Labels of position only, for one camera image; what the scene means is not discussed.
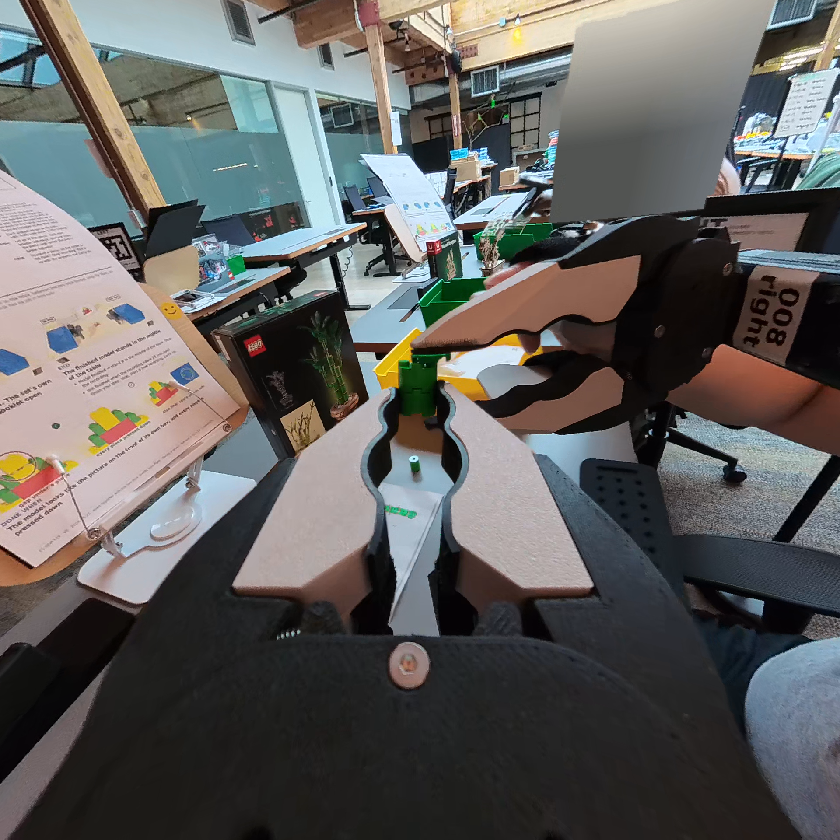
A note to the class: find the green plastic bin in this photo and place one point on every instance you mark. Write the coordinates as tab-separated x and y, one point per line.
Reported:
525	237
453	298

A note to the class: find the cardboard box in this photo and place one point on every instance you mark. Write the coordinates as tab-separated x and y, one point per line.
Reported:
510	176

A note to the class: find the wood-edged white desk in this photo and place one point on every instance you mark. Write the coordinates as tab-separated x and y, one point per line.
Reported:
308	239
249	285

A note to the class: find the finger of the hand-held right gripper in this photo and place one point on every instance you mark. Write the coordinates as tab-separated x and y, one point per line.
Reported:
577	407
544	295

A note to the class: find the small green bin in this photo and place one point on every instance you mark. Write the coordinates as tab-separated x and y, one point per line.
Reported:
236	264

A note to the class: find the large instruction sheet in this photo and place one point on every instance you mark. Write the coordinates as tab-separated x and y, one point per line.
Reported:
407	197

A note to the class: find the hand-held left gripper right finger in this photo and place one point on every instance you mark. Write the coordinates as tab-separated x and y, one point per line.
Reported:
518	525

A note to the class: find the dark green toy set box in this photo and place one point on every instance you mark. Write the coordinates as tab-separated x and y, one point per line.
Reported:
446	257

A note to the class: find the wooden post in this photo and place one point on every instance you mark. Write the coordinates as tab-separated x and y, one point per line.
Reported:
92	105

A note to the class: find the grey desk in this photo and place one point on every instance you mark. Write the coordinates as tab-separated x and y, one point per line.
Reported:
577	446

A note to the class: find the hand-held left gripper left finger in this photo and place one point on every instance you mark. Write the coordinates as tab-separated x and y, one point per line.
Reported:
308	525

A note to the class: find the curved wooden holder board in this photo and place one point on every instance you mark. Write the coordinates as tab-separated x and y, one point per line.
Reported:
403	239

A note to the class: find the black stand with white label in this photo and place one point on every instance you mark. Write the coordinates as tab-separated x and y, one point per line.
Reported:
768	226

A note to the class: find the person's right hand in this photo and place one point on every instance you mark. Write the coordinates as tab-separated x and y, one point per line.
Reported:
529	342

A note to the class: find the green toy brick stalk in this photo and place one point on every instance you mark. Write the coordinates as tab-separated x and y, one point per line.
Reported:
418	387

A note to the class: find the colourful toy set box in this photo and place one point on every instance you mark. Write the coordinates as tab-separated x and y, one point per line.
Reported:
211	259

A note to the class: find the yellow plastic bin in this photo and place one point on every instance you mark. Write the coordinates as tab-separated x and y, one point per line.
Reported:
394	367

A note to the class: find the pale wooden board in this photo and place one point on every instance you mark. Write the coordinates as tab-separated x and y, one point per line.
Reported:
172	272

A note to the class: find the black angled panel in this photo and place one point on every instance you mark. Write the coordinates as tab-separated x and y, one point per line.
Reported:
174	226

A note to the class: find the printed instruction sheet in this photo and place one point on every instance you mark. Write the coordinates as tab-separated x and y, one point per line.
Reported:
85	367

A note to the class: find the white stand base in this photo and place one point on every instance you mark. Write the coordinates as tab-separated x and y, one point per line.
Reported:
131	558

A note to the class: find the black and white marker sign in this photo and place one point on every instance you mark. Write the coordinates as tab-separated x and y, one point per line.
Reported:
117	253

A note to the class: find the brown toy brick model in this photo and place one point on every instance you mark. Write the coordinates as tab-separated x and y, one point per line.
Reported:
492	249

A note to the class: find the person's right forearm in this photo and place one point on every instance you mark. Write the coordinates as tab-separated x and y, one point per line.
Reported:
754	400

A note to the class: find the person's grey clothing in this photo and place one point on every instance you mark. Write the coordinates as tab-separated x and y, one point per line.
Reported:
794	741

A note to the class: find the white paper booklet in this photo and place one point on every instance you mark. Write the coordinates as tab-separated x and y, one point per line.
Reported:
410	558

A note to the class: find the white wall vent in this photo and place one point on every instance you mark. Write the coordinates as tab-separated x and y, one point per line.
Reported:
239	21

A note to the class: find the black toy set box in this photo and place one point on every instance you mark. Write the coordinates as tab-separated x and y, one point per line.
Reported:
289	374

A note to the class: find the wooden sheet holder board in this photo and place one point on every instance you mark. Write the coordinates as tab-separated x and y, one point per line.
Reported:
216	367

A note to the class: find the black mesh office chair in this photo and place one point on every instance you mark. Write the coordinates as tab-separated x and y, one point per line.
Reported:
754	571

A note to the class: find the large whiteboard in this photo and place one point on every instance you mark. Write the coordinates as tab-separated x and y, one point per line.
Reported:
807	102

